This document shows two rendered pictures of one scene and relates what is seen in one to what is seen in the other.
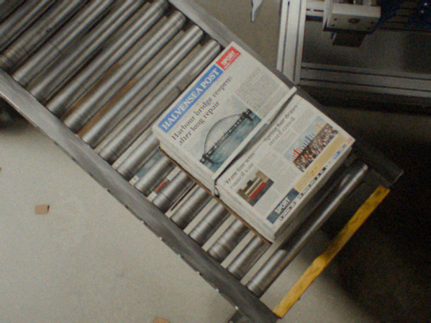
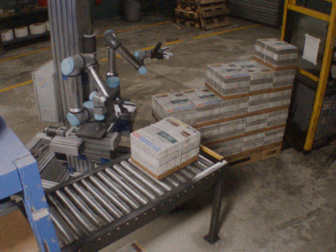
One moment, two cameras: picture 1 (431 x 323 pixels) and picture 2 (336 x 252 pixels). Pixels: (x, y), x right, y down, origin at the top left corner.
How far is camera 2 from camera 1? 1.89 m
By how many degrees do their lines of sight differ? 59
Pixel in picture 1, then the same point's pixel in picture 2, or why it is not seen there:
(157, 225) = (188, 184)
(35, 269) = not seen: outside the picture
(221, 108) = (155, 137)
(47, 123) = (137, 212)
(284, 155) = (174, 128)
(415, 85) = not seen: hidden behind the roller
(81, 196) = not seen: outside the picture
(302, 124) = (164, 123)
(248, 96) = (152, 132)
